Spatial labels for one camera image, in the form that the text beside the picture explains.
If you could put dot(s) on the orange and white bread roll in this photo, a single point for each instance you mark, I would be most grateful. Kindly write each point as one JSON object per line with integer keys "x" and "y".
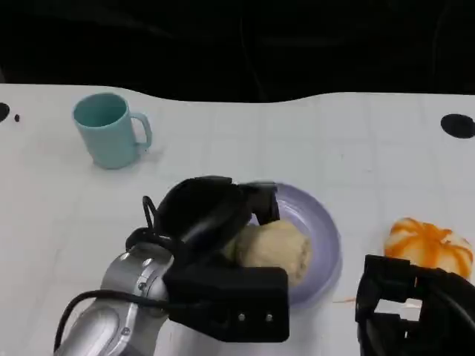
{"x": 426, "y": 241}

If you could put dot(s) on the pale green mug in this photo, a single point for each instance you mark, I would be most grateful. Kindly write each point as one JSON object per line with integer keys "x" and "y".
{"x": 109, "y": 139}

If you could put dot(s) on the beige towel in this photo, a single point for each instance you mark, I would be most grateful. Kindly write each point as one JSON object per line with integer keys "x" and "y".
{"x": 274, "y": 248}

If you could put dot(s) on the lilac plate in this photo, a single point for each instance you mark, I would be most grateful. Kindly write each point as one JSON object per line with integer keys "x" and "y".
{"x": 315, "y": 237}

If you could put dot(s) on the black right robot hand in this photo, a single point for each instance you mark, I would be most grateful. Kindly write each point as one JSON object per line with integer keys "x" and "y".
{"x": 426, "y": 322}

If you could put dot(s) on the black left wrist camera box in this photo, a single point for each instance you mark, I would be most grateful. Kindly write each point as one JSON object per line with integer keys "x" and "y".
{"x": 230, "y": 296}

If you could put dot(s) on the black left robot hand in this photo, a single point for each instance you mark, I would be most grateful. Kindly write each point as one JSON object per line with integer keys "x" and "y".
{"x": 200, "y": 215}

